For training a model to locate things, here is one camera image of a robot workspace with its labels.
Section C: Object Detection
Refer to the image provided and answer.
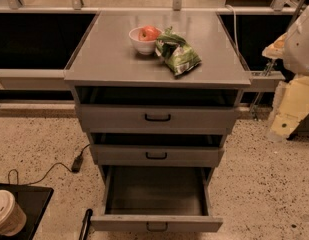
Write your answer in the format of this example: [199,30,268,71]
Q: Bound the grey drawer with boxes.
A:
[75,86,237,134]
[91,133,224,167]
[91,166,223,232]

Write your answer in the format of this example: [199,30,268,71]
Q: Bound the grey bottom drawer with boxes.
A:
[91,166,223,232]

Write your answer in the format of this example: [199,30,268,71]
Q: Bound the grey middle drawer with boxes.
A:
[91,133,224,167]

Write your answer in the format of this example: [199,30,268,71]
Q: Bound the white bowl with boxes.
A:
[129,27,156,55]

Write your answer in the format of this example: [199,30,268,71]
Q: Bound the grey top drawer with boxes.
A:
[75,86,237,134]

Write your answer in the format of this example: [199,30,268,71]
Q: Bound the green chip bag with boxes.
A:
[155,27,202,77]

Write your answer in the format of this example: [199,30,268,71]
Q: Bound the black power adapter cable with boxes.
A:
[7,143,92,186]

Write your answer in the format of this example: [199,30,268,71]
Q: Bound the grey drawer cabinet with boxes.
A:
[65,11,250,174]

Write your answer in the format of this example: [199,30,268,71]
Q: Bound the red apple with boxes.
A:
[138,25,161,41]

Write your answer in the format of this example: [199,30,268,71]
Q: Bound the white cable on counter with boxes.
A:
[225,4,241,57]

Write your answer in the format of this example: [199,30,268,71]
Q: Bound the black curved bar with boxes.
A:
[78,209,93,240]

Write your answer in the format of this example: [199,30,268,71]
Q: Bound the white lidded paper cup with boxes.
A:
[0,190,27,236]

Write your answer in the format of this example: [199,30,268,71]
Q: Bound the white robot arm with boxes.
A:
[262,5,309,141]

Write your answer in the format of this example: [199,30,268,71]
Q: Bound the metal diagonal rod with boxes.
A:
[251,0,309,114]

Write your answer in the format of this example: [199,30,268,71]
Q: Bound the black side table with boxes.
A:
[0,183,54,240]

